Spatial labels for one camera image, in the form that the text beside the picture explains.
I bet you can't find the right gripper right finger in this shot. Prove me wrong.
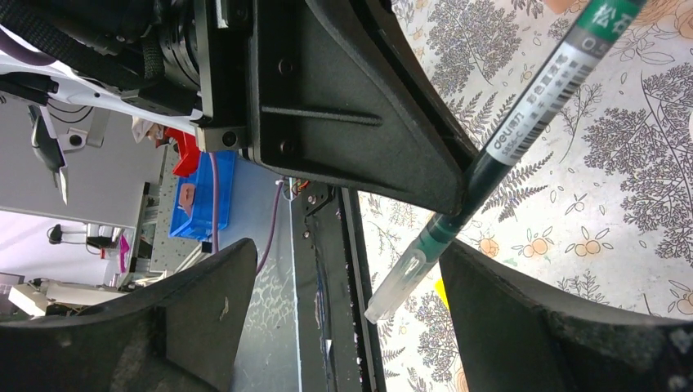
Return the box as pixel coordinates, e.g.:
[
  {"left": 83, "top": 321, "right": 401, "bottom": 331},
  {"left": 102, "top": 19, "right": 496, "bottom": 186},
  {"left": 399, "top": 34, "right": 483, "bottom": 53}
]
[{"left": 439, "top": 241, "right": 692, "bottom": 391}]

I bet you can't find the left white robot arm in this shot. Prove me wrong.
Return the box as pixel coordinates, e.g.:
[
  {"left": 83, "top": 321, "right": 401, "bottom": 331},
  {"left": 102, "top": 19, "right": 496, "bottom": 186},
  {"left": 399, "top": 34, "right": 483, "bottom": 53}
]
[{"left": 1, "top": 1, "right": 476, "bottom": 214}]

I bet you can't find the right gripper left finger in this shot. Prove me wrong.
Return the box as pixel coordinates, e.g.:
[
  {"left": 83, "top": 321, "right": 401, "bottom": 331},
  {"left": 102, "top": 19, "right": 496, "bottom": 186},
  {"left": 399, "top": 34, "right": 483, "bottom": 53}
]
[{"left": 1, "top": 238, "right": 257, "bottom": 391}]

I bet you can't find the blue storage bin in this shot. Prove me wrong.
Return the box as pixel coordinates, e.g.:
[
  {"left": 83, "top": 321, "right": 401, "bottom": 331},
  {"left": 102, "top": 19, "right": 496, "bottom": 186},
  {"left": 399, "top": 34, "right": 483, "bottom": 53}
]
[{"left": 168, "top": 151, "right": 236, "bottom": 241}]

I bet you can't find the floral table mat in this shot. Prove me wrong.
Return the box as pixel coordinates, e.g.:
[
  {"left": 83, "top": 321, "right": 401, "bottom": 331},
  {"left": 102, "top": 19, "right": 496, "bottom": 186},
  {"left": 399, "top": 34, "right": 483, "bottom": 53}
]
[{"left": 392, "top": 1, "right": 692, "bottom": 323}]

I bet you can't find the yellow eraser block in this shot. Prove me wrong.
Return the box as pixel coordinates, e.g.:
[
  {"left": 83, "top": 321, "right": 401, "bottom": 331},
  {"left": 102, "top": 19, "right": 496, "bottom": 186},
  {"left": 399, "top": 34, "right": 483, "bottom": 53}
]
[{"left": 435, "top": 278, "right": 449, "bottom": 310}]

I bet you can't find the red storage bin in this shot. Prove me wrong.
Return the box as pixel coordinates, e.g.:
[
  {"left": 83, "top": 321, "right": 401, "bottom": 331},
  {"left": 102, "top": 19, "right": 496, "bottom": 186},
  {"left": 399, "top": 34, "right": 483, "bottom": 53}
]
[{"left": 164, "top": 127, "right": 201, "bottom": 177}]

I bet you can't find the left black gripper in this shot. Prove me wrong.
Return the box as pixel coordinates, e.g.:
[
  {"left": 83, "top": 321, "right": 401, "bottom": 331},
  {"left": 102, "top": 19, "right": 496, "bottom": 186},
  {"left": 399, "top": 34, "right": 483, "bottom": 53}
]
[{"left": 157, "top": 0, "right": 481, "bottom": 216}]

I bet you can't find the clear green pen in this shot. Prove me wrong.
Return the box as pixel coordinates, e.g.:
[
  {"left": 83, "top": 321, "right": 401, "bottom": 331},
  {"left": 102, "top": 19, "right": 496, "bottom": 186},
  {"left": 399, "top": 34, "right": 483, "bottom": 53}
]
[{"left": 364, "top": 1, "right": 646, "bottom": 323}]

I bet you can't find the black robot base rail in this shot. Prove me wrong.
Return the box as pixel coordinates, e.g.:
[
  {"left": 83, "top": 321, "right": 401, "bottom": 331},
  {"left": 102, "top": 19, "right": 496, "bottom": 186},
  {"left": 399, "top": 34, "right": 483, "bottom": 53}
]
[{"left": 290, "top": 181, "right": 386, "bottom": 391}]

